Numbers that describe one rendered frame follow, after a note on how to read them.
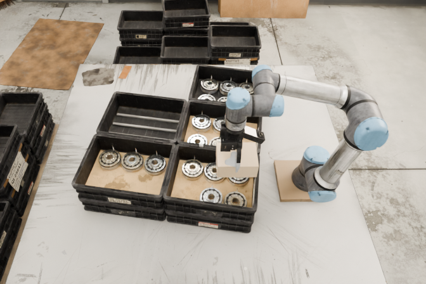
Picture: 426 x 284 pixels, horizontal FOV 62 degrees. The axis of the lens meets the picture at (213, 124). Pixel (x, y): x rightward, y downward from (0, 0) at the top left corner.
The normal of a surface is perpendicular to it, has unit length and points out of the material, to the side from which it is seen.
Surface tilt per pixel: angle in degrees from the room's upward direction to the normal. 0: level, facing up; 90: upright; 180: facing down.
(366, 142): 83
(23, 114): 0
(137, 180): 0
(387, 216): 0
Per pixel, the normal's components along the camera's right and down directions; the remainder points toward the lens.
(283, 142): 0.04, -0.66
